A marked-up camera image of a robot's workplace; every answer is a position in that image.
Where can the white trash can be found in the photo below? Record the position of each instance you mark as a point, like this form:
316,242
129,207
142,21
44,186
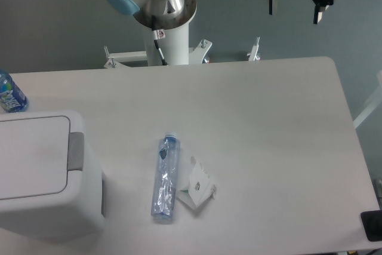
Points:
52,184

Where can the crumpled white paper carton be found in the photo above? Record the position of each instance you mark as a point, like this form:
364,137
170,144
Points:
200,185

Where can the crushed clear plastic bottle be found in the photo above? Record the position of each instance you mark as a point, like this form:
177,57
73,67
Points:
166,178

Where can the black device at table edge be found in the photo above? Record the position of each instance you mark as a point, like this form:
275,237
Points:
371,221

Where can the blue labelled water bottle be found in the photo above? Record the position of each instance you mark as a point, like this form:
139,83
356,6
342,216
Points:
12,98

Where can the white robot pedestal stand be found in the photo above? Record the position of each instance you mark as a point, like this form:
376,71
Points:
163,48

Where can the white frame bar right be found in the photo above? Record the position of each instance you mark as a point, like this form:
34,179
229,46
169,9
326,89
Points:
370,104

